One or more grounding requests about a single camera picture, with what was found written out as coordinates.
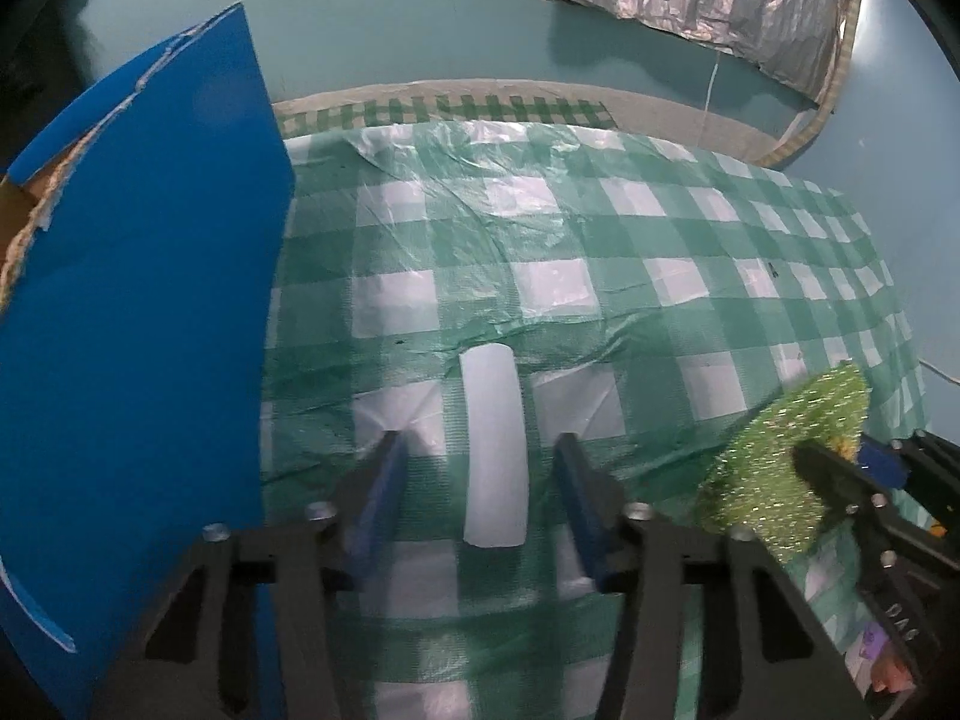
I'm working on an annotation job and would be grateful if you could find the green sparkly scrubber cloth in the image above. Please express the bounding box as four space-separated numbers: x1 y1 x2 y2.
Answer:
695 361 869 564

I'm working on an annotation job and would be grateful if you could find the person's right hand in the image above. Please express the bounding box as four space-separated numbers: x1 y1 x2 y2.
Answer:
871 649 914 694

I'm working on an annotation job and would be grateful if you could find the blue cardboard box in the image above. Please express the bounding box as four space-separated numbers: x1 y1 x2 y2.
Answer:
2 7 293 718

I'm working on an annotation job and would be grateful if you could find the green checkered floor mat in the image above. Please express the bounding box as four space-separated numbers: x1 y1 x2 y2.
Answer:
274 94 619 138

